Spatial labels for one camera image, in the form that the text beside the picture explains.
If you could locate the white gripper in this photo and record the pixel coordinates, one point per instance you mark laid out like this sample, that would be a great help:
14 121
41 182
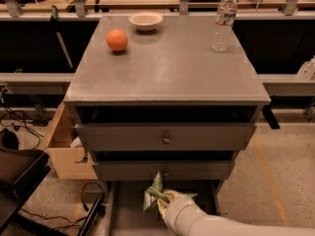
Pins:
172 207

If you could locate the green jalapeno chip bag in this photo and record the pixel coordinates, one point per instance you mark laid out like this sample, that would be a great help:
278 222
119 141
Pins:
157 191

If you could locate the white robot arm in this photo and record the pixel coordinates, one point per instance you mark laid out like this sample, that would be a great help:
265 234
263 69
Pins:
214 225

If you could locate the gray middle drawer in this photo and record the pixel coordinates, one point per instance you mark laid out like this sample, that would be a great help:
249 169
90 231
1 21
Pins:
170 170

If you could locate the gray drawer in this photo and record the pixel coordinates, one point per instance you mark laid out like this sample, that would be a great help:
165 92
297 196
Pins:
125 216
170 170
110 137

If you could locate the gray bottom drawer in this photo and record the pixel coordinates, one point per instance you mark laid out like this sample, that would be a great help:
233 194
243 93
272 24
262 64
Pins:
125 216

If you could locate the gray top drawer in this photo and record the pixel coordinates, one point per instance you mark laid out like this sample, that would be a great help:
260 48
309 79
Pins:
110 137

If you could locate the gray drawer cabinet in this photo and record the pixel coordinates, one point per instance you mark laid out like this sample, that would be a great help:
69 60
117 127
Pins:
170 76

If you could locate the light wooden box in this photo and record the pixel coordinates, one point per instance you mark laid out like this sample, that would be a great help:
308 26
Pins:
69 159

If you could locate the orange fruit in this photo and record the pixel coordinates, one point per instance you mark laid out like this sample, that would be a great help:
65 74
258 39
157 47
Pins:
117 40

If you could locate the white bowl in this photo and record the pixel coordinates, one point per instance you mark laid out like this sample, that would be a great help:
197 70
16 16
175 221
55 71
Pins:
145 21

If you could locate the clear water bottle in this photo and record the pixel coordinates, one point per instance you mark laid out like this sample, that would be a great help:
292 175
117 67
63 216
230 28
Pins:
224 22

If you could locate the green handled tool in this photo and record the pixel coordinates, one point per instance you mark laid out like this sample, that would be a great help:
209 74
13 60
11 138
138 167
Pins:
54 19

